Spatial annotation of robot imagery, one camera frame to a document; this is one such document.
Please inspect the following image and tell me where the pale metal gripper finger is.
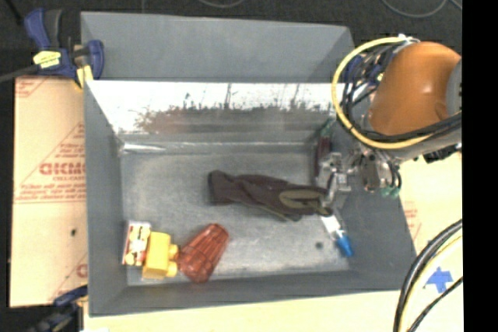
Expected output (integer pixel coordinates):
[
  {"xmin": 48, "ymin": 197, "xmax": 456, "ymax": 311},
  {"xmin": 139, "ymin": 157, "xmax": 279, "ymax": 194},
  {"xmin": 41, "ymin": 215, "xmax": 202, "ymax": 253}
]
[
  {"xmin": 315, "ymin": 152, "xmax": 344, "ymax": 184},
  {"xmin": 321, "ymin": 173, "xmax": 352, "ymax": 215}
]

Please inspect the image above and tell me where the red-brown flat block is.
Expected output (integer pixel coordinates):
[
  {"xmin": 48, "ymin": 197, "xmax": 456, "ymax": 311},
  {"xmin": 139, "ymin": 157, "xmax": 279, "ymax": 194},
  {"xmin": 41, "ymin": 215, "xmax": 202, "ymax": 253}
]
[{"xmin": 314, "ymin": 134, "xmax": 333, "ymax": 172}]

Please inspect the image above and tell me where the blue and white plastic piece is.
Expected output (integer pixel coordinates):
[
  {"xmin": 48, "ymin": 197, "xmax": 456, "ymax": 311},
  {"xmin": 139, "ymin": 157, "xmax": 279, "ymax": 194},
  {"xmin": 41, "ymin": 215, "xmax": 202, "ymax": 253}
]
[{"xmin": 320, "ymin": 215, "xmax": 356, "ymax": 258}]

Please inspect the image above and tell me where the grey metal bin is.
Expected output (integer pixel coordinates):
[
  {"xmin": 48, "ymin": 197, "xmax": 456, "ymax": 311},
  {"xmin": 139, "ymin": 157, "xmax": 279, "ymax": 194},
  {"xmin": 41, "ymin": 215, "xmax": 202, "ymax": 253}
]
[{"xmin": 79, "ymin": 10, "xmax": 418, "ymax": 316}]

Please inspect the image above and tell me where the clear red plastic cup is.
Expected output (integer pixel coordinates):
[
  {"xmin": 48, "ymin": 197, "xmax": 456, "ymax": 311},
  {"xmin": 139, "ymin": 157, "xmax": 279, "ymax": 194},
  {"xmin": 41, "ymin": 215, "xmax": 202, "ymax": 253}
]
[{"xmin": 177, "ymin": 223, "xmax": 230, "ymax": 284}]

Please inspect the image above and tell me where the yellow toy block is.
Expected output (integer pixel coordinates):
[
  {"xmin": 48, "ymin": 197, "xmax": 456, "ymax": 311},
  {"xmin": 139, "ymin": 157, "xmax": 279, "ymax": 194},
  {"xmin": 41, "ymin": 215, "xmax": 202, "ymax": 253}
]
[{"xmin": 141, "ymin": 231, "xmax": 181, "ymax": 281}]

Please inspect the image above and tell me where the red and white printed box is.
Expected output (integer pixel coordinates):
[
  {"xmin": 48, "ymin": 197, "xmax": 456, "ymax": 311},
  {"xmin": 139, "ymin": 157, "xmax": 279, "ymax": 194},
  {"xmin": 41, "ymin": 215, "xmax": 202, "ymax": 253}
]
[{"xmin": 121, "ymin": 220, "xmax": 153, "ymax": 267}]

